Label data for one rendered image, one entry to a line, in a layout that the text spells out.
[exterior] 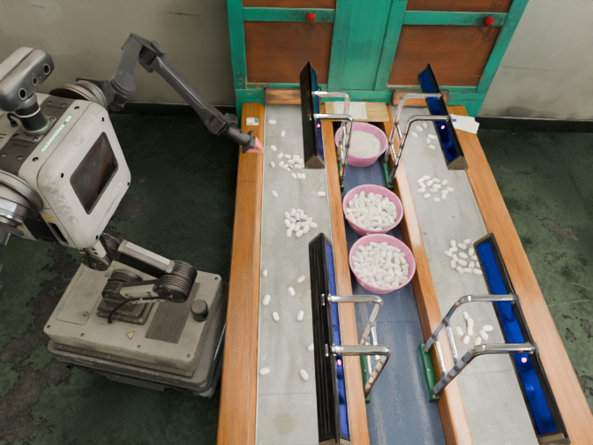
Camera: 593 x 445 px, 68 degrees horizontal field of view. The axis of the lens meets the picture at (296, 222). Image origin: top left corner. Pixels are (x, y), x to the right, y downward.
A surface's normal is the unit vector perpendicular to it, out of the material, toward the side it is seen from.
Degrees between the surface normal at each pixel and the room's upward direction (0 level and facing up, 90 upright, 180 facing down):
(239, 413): 0
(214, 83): 90
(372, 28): 90
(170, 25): 90
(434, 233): 0
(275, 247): 0
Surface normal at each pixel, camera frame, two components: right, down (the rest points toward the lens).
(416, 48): 0.03, 0.79
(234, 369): 0.04, -0.61
